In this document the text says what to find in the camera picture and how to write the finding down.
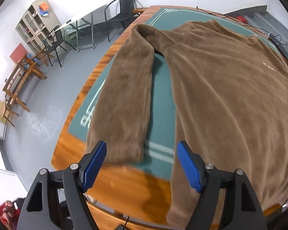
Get brown fleece sweater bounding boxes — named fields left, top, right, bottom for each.
left=85, top=19, right=288, bottom=229

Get green table mat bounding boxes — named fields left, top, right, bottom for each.
left=68, top=7, right=288, bottom=181

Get yellow wooden chair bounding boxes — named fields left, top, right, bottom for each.
left=0, top=99, right=19, bottom=127

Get red board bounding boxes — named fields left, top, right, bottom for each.
left=10, top=43, right=28, bottom=64

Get black metal chair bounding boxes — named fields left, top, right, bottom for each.
left=104, top=0, right=140, bottom=42
left=44, top=25, right=76, bottom=67

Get black power strip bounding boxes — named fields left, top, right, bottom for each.
left=268, top=33, right=288, bottom=60

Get glass side table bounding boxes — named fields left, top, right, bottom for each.
left=55, top=4, right=109, bottom=51

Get beige glass cabinet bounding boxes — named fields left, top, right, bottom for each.
left=15, top=0, right=61, bottom=53

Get red ball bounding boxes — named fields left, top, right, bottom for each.
left=236, top=15, right=248, bottom=23

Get black thin cable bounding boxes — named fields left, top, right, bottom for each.
left=196, top=6, right=288, bottom=53

